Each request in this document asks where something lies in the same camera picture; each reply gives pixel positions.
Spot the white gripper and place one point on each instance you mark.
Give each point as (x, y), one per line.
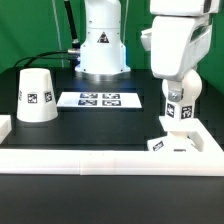
(176, 44)

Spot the white lamp bulb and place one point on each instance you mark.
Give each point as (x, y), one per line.
(191, 85)

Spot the white lamp base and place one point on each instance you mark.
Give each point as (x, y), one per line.
(181, 136)

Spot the white lamp shade cone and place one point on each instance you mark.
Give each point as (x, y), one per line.
(36, 101)

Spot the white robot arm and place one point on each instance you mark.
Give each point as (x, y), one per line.
(103, 55)

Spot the white marker tag sheet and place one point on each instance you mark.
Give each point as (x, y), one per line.
(99, 100)

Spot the white U-shaped fence frame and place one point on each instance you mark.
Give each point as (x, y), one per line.
(209, 162)

